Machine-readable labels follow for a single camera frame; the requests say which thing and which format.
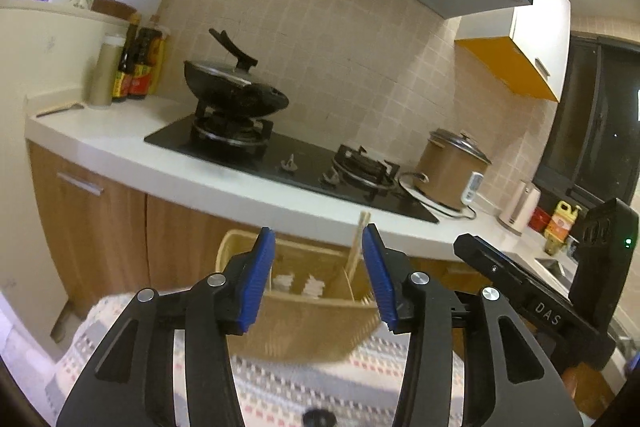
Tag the beige cylindrical canister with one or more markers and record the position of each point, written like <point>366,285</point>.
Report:
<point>102,72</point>

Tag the dark window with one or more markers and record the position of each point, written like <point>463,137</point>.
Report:
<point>585,122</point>

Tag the white kitchen countertop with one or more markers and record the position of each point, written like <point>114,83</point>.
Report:
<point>110,127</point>

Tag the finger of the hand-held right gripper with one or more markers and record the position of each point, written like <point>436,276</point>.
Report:
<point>490,262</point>

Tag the striped woven tablecloth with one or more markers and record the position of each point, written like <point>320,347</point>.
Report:
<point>310,387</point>

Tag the brown rice cooker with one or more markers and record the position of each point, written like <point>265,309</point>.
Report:
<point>445,172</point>

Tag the yellow oil bottle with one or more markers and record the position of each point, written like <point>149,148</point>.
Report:
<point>560,224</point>

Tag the steel sink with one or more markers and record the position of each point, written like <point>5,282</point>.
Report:
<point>555,269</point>

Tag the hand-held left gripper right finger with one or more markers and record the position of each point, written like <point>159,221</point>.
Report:
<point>380,277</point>

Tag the white and orange wall cabinet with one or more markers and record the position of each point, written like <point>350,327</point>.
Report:
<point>530,22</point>

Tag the red container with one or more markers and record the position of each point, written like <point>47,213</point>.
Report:
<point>541,219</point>

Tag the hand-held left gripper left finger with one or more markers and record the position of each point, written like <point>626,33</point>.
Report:
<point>257,277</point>

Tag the wooden base cabinet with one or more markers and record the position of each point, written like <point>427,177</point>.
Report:
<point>100,232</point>

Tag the black glass gas stove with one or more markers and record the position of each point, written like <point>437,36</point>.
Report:
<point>300,162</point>

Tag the yellow seasoning bottle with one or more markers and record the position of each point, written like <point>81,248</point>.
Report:
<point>159,62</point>

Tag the black wok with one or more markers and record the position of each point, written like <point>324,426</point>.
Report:
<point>235,99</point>

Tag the dark soy sauce bottle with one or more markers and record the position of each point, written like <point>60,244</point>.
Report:
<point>121,77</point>

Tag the white electric kettle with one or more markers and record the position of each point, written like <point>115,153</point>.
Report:
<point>517,209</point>

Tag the beige plastic utensil basket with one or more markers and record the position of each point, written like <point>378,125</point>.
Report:
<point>310,322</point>

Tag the wooden chopstick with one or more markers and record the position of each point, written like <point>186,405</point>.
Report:
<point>355,249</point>
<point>362,239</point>

